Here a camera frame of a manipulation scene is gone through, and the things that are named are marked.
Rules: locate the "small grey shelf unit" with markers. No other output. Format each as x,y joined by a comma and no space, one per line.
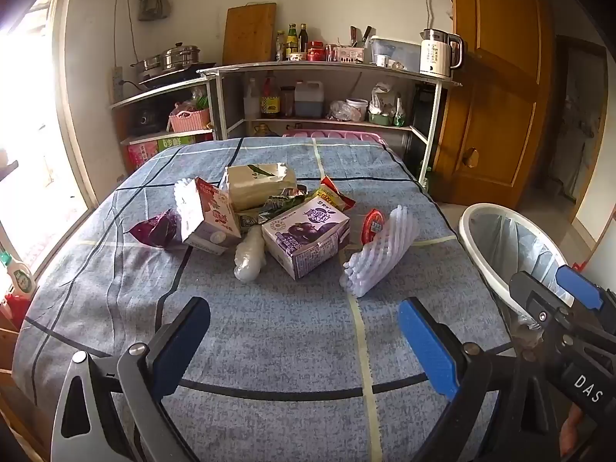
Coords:
159,91

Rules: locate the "wooden cutting board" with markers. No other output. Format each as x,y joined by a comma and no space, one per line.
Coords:
250,33

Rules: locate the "clear jerry can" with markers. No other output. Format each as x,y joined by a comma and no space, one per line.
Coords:
308,103

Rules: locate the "white detergent bottle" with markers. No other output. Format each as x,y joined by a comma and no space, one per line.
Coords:
19,279

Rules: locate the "clear storage box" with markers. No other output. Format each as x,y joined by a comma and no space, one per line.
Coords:
399,53

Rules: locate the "steel pan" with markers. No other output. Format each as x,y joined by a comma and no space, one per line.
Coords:
149,62

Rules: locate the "clear jelly cup red lid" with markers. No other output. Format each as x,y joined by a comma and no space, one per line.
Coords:
373,226

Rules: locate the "purple wrapper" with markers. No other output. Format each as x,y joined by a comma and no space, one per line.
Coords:
156,231

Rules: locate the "dark brown red packet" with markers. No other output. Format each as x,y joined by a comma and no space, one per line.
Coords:
248,220

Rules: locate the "black induction cooker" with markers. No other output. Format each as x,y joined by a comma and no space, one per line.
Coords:
163,78

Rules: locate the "green snack packet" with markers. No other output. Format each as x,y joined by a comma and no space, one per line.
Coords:
276,203

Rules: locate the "red tin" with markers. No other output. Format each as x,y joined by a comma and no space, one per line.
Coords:
315,52

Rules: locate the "long grey shelf unit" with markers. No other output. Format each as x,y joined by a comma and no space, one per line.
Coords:
337,68

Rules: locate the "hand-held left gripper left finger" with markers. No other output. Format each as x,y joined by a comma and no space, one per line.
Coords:
183,346

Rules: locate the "pink cardboard box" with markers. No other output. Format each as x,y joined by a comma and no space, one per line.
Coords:
142,154

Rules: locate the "yellow label glass bottle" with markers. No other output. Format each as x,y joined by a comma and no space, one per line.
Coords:
292,45

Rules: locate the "red plastic item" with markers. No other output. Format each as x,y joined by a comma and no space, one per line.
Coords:
14,308

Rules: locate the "person's right hand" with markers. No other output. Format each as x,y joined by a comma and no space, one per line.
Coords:
572,433

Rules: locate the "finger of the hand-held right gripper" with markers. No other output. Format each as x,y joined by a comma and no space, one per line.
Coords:
534,298
577,285

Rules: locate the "steel steamer pot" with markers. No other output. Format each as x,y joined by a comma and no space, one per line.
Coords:
182,55

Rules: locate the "white power strip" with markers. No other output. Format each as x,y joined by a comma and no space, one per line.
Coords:
117,82

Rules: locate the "purple milk carton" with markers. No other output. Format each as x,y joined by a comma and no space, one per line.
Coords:
308,240

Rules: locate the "yellow cooking oil bottle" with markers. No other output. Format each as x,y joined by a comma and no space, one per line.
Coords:
264,131

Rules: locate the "green spray bottle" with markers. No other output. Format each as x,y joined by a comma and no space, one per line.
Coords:
399,115

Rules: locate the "red white milk carton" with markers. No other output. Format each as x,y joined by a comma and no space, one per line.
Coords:
211,221

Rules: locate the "pink knife holder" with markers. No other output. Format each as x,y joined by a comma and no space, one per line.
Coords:
349,55

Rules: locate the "dark glass bottle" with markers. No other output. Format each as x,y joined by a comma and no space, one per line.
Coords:
303,38

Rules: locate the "crumpled clear bag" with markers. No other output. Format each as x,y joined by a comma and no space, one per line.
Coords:
341,111

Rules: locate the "soy sauce bottle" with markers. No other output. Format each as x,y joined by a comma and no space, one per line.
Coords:
270,101

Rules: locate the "white plastic bottle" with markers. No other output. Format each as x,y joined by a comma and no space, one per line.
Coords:
251,103

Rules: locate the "wooden door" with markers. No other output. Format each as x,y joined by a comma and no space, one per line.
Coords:
495,82

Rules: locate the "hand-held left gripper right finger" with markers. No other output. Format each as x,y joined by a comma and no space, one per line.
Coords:
428,351

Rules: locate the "small seasoning bottle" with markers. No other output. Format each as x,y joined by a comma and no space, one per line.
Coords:
280,48

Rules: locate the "beige paper bag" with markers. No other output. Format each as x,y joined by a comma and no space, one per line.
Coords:
255,185

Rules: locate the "clear plastic bag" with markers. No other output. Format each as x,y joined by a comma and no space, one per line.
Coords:
250,260

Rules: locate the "pink plastic basket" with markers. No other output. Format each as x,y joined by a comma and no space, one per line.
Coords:
190,120

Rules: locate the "yellow red snack packet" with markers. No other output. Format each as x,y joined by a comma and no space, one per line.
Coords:
334,197

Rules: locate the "white ribbed foam net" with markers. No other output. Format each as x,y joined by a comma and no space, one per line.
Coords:
380,257

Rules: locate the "white plastic bag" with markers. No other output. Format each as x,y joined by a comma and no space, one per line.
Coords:
382,96

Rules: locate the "blue plaid blanket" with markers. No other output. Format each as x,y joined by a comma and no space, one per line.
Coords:
288,337

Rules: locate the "white plastic bin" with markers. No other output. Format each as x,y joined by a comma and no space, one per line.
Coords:
519,250

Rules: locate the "white plastic tub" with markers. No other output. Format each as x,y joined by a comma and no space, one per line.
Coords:
357,108

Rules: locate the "black appliance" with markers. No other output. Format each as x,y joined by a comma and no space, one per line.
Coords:
423,106

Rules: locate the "green cardboard box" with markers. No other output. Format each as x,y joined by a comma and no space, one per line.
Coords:
175,143

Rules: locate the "white electric kettle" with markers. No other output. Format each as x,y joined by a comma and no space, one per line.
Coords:
435,55

